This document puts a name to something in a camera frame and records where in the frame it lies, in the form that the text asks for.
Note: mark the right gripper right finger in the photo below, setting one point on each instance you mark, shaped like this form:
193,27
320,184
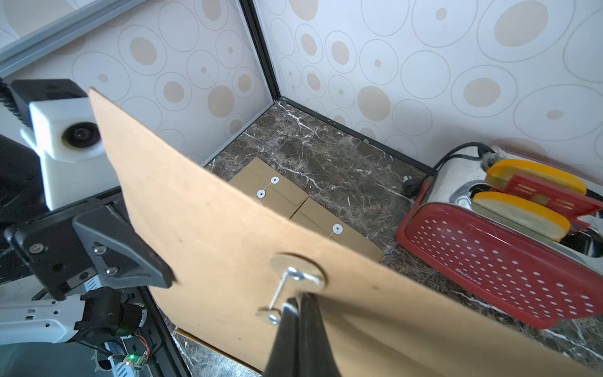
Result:
315,355

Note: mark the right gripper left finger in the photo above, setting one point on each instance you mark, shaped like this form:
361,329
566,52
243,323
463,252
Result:
282,341

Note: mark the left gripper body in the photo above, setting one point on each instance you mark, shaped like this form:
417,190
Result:
47,246

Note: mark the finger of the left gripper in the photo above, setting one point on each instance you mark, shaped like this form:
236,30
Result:
120,257

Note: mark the brown file envelope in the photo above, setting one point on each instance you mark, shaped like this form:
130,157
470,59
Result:
313,216
219,244
269,188

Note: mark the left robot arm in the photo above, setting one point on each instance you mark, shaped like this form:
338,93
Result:
90,314

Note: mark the red polka dot toaster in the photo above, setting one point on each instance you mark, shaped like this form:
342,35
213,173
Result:
534,279

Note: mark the rear yellow toast slice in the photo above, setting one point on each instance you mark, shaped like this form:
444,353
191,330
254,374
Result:
501,173

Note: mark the yellow toast slice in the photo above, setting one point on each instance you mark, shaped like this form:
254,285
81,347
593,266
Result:
501,173
523,212

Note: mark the front yellow toast slice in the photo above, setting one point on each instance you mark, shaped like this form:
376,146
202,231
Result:
523,212

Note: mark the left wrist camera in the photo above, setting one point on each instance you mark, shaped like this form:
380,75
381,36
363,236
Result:
61,129

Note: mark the left aluminium rail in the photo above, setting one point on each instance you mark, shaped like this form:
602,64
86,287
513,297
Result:
30,30

